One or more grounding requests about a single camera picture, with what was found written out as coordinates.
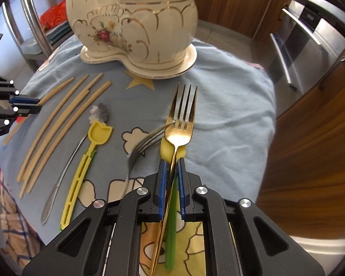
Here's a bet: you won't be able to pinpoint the yellow green tulip utensil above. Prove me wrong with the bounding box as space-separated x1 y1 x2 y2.
160 138 179 271

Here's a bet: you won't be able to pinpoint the silver flower-handled spoon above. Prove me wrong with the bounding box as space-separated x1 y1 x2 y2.
41 103 109 224

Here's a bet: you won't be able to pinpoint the metal storage rack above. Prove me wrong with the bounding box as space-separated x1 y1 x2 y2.
1 0 73 70

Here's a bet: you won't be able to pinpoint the cream floral ceramic utensil holder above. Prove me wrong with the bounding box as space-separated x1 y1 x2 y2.
66 0 198 79

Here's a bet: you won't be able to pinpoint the gold metal fork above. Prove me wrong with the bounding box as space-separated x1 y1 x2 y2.
150 83 197 275

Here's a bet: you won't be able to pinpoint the stainless steel oven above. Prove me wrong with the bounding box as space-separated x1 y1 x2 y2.
267 0 345 116

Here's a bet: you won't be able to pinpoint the plaid cloth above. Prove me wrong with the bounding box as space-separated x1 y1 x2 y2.
0 173 44 274

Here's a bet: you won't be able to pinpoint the red plastic bag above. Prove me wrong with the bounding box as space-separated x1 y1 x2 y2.
40 0 67 31

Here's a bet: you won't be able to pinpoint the silver metal fork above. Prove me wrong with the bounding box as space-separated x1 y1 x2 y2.
121 123 172 198

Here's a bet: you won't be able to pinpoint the light blue cartoon tablecloth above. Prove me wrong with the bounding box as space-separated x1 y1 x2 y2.
0 34 277 276

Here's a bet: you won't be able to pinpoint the wooden kitchen cabinets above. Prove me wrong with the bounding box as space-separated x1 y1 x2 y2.
188 0 345 239

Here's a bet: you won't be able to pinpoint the yellow tulip slotted utensil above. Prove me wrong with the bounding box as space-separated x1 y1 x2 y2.
60 120 113 230

